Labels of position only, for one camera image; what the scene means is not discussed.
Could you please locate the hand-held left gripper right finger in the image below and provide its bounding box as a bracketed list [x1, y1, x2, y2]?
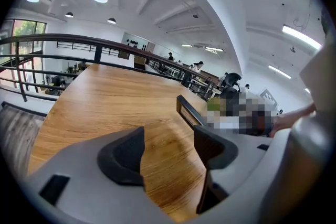
[194, 125, 274, 215]

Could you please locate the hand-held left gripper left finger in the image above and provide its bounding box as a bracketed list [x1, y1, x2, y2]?
[27, 126, 182, 224]

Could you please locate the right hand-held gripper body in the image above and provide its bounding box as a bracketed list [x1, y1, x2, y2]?
[236, 89, 279, 137]

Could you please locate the black picture frame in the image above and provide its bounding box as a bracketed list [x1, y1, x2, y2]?
[176, 94, 208, 129]

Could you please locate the person's right forearm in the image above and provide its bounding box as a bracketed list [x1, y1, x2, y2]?
[270, 103, 316, 137]

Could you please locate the black office chair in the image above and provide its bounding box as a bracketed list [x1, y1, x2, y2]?
[219, 72, 243, 99]

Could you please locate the long wooden desk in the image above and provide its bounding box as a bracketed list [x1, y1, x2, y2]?
[187, 70, 223, 102]

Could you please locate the thin black metal railing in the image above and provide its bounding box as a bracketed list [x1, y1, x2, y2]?
[56, 40, 129, 59]

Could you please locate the wall board with black items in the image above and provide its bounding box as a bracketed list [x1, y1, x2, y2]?
[122, 32, 149, 52]

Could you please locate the large black-framed glass window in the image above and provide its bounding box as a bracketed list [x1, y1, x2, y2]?
[0, 19, 47, 87]

